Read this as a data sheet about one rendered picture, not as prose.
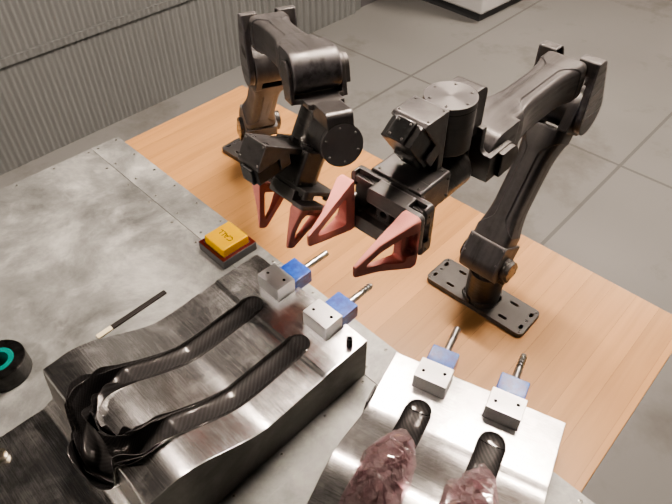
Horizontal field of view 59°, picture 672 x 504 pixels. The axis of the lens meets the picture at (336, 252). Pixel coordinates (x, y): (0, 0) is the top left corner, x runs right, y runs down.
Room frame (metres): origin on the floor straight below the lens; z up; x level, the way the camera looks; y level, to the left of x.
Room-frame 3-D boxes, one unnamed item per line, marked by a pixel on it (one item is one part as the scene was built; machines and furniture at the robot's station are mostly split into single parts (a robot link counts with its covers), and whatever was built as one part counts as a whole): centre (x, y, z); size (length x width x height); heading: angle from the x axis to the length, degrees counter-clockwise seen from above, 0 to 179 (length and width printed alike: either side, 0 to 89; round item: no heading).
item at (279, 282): (0.67, 0.06, 0.89); 0.13 x 0.05 x 0.05; 135
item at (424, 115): (0.50, -0.07, 1.25); 0.07 x 0.06 x 0.11; 47
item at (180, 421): (0.45, 0.20, 0.92); 0.35 x 0.16 x 0.09; 135
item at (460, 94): (0.56, -0.14, 1.24); 0.12 x 0.09 x 0.12; 137
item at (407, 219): (0.43, -0.04, 1.20); 0.09 x 0.07 x 0.07; 137
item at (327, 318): (0.60, -0.01, 0.89); 0.13 x 0.05 x 0.05; 136
